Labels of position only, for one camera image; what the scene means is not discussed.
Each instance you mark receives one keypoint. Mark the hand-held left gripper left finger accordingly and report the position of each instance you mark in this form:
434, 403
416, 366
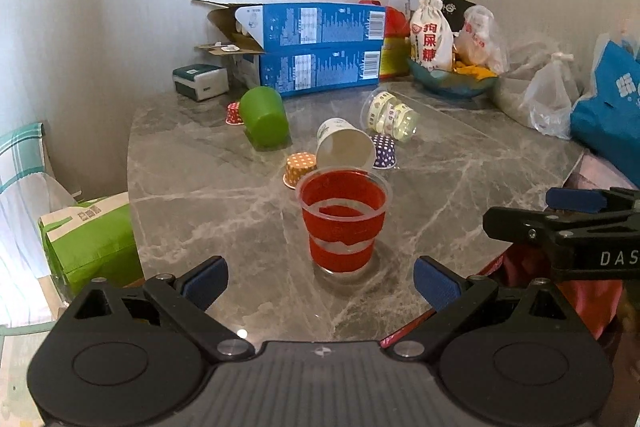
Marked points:
205, 283

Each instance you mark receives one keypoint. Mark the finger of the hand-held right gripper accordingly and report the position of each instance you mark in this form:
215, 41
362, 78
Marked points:
575, 200
515, 224

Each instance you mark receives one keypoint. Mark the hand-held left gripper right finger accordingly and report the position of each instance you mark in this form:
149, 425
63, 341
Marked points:
434, 283

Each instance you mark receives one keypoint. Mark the clear red-banded plastic cup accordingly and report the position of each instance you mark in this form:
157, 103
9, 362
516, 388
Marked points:
342, 227

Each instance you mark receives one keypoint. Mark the purple dotted cupcake cup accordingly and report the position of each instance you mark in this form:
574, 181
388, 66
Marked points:
385, 152

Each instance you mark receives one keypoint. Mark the orange dotted cupcake cup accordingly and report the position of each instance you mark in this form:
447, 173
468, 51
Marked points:
299, 167

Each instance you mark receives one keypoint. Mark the white paper cup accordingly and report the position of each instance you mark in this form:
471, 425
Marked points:
345, 144

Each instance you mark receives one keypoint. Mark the clear patterned plastic cup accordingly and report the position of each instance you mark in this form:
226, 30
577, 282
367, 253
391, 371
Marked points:
392, 114

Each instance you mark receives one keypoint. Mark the red dotted cupcake cup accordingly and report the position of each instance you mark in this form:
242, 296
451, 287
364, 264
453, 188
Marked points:
233, 113

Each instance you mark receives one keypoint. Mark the green plastic cup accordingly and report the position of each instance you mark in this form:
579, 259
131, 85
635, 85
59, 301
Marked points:
265, 117

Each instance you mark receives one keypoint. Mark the pink red cloth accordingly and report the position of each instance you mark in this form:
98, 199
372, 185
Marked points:
595, 302

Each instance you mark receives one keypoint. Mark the blue shopping bag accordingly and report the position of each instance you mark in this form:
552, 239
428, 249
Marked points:
610, 107

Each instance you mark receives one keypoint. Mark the clear plastic bag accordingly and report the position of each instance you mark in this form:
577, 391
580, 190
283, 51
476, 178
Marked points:
547, 99

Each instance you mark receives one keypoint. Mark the green white sack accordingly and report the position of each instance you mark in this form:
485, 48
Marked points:
92, 239

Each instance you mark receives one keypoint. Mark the crumpled grey plastic bag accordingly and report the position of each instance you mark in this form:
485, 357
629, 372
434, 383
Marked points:
520, 67

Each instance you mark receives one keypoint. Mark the blue glass bowl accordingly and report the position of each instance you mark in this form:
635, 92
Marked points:
450, 83

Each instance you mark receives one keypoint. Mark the clear snack bag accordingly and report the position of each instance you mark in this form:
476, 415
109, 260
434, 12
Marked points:
480, 39

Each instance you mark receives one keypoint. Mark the small white green box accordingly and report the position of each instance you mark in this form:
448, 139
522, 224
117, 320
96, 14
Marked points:
200, 81

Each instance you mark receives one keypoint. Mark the red yellow package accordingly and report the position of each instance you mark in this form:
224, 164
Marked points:
396, 47

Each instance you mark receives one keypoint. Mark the black paper bag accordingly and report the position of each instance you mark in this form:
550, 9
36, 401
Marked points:
457, 9

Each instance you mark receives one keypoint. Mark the open blue cardboard box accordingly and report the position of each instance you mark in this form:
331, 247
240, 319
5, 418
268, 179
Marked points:
320, 23

